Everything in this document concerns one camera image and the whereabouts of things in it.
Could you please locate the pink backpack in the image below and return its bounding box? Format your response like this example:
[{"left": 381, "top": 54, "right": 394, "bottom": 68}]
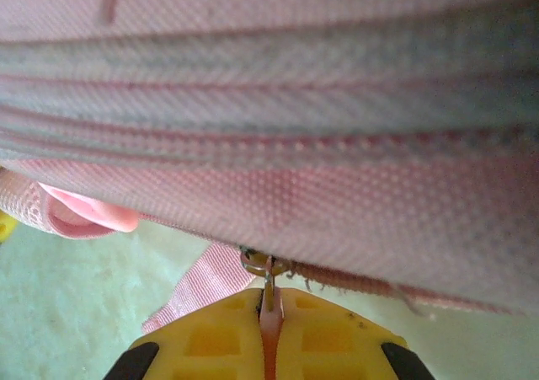
[{"left": 0, "top": 0, "right": 539, "bottom": 380}]

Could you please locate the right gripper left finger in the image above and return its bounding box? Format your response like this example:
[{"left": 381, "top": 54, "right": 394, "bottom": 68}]
[{"left": 103, "top": 286, "right": 270, "bottom": 380}]

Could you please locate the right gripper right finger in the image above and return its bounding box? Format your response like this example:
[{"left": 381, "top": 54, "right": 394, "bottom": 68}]
[{"left": 275, "top": 288, "right": 437, "bottom": 380}]

